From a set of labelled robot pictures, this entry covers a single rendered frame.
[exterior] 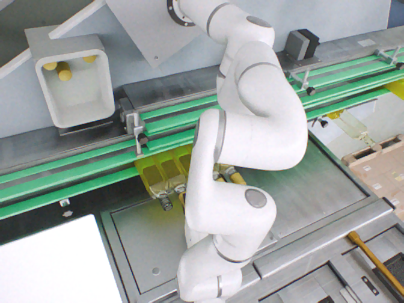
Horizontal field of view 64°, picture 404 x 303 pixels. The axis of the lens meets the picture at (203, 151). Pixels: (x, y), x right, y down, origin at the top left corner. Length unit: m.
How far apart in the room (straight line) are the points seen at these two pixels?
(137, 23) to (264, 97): 0.49
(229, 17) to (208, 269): 0.53
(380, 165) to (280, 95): 4.56
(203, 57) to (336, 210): 0.71
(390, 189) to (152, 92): 4.11
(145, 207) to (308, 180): 0.62
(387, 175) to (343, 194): 3.66
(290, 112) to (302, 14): 0.86
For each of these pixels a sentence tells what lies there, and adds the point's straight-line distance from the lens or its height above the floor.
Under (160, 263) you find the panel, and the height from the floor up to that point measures 1.23.
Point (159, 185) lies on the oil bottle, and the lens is 0.94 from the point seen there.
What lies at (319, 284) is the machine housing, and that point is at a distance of 1.11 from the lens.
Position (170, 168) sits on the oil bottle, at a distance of 0.98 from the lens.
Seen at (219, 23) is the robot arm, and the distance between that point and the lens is 0.78.
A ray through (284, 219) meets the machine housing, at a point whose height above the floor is 1.25.
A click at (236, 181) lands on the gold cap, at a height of 1.15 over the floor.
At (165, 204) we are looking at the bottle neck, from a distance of 0.92.
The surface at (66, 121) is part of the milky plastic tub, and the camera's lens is 1.02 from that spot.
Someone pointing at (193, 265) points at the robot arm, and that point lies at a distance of 0.64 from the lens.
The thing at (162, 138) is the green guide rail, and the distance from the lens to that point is 1.01.
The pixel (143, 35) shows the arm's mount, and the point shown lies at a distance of 0.94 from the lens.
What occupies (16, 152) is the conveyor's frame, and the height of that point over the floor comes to 0.83.
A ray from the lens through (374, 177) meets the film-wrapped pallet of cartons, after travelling 4.86.
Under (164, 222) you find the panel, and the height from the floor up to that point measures 1.11.
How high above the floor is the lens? 1.60
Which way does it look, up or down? 35 degrees down
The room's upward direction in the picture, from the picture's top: 146 degrees clockwise
